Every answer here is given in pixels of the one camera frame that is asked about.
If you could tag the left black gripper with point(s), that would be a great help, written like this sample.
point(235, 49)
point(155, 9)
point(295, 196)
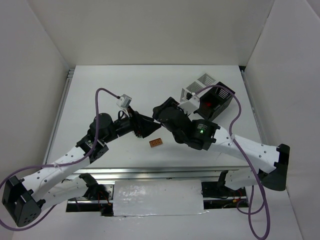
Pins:
point(136, 124)

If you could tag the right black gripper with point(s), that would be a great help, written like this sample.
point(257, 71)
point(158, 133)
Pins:
point(167, 113)

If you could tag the red rectangular lego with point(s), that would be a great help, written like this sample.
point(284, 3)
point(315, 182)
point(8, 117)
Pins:
point(208, 104)

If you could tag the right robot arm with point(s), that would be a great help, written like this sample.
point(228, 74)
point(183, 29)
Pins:
point(268, 165)

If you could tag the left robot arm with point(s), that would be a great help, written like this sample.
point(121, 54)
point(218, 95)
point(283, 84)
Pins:
point(25, 198)

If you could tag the brown flat lego plate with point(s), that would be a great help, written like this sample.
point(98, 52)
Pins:
point(155, 142)

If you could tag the black slatted container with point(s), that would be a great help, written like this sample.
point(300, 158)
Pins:
point(220, 99)

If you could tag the white slatted container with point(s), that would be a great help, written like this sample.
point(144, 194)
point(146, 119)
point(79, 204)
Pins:
point(200, 83)

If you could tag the white tape panel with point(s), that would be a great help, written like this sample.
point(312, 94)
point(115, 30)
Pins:
point(158, 198)

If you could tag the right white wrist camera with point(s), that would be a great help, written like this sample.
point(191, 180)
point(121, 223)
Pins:
point(190, 103)

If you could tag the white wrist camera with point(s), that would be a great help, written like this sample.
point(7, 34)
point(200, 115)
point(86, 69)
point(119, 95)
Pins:
point(124, 102)
point(190, 103)

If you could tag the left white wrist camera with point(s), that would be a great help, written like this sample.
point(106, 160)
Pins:
point(124, 102)

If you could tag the aluminium front rail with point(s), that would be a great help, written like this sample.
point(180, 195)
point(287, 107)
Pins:
point(208, 173)

